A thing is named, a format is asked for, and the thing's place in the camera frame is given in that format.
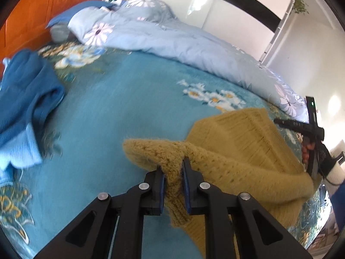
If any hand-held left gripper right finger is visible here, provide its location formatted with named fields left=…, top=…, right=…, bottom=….
left=182, top=157, right=313, bottom=259

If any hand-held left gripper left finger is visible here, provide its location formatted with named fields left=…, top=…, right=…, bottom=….
left=35, top=167, right=166, bottom=259

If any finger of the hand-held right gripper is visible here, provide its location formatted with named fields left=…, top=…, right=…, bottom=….
left=273, top=118, right=311, bottom=132

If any mustard knit sweater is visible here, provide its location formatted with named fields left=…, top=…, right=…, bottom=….
left=122, top=107, right=322, bottom=259

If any person's right forearm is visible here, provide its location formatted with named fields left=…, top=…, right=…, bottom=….
left=325, top=163, right=345, bottom=222

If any person's right hand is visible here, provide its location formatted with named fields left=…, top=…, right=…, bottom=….
left=302, top=140, right=338, bottom=179

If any teal floral bed sheet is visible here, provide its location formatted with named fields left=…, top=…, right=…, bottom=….
left=0, top=42, right=331, bottom=259

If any green hanging plant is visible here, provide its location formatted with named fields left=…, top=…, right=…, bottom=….
left=292, top=0, right=309, bottom=16

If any white wardrobe with black stripe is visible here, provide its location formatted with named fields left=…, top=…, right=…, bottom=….
left=129, top=0, right=300, bottom=66

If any light blue floral duvet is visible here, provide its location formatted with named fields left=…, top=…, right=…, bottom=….
left=67, top=0, right=310, bottom=123

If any blue knit sweater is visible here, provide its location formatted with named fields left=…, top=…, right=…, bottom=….
left=0, top=49, right=66, bottom=187

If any grey pillow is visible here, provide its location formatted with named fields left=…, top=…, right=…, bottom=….
left=50, top=24, right=72, bottom=43

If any blue pillow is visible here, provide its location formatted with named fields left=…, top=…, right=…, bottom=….
left=47, top=0, right=115, bottom=30

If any orange wooden headboard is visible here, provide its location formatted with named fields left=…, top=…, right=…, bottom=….
left=0, top=0, right=131, bottom=62

